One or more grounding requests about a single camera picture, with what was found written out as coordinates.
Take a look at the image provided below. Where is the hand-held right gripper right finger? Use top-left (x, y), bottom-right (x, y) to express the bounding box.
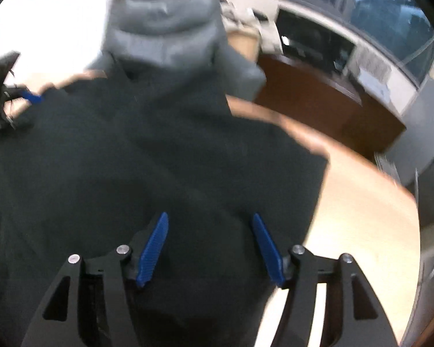
top-left (252, 213), bottom-right (399, 347)

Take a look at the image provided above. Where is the dark brown cabinet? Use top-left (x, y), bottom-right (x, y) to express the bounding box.
top-left (255, 52), bottom-right (407, 154)

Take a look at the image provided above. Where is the grey cabinet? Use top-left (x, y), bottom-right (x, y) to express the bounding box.
top-left (374, 76), bottom-right (434, 189)

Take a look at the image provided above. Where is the cardboard box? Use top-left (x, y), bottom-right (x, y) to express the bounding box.
top-left (226, 25), bottom-right (264, 66)

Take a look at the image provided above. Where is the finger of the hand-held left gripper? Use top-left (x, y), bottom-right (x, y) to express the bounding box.
top-left (14, 86), bottom-right (45, 105)

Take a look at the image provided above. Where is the grey puffer jacket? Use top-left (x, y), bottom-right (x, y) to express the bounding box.
top-left (86, 0), bottom-right (267, 102)

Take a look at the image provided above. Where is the black garment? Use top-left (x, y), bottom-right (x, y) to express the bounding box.
top-left (0, 51), bottom-right (329, 347)

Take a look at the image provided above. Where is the black monitor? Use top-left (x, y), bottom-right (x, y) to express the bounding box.
top-left (276, 7), bottom-right (357, 70)

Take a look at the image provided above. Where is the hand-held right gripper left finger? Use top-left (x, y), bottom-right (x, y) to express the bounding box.
top-left (21, 212), bottom-right (169, 347)

